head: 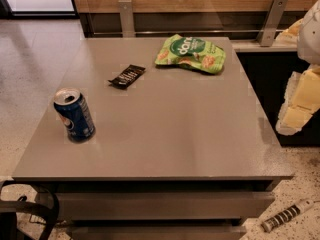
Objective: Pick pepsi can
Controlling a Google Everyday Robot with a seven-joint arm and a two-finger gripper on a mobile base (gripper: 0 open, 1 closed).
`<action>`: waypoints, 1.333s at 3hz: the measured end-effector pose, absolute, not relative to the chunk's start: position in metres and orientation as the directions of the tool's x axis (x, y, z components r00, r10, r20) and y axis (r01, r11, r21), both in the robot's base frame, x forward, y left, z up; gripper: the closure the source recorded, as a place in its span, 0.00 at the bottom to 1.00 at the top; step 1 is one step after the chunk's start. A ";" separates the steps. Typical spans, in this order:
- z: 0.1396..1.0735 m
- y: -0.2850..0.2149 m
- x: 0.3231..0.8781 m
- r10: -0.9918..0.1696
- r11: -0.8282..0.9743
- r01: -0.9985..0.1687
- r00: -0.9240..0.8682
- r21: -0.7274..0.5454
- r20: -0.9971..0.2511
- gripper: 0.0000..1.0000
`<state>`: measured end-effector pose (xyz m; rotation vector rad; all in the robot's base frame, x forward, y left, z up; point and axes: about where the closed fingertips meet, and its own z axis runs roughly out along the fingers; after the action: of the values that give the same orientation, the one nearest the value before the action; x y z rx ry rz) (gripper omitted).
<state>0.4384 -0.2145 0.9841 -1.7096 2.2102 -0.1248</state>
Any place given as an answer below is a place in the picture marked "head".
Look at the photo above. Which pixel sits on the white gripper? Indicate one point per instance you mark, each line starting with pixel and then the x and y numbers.
pixel 310 34

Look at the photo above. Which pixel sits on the blue pepsi can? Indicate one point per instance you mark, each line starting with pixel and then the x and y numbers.
pixel 71 106

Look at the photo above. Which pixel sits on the green chips bag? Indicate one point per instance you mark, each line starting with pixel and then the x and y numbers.
pixel 191 53

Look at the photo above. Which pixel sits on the black snack bar wrapper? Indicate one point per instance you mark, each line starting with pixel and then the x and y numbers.
pixel 127 77

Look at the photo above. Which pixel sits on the grey drawer cabinet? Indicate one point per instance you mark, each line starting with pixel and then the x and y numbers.
pixel 161 210

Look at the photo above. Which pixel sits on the right metal bracket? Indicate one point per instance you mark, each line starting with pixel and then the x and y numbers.
pixel 267 34

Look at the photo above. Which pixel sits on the metal bracket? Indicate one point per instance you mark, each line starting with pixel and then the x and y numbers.
pixel 126 18
pixel 267 34

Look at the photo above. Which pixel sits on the left metal bracket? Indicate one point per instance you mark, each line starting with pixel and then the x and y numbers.
pixel 126 18

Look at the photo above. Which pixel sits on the horizontal metal rail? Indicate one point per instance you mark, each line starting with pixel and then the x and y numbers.
pixel 220 33

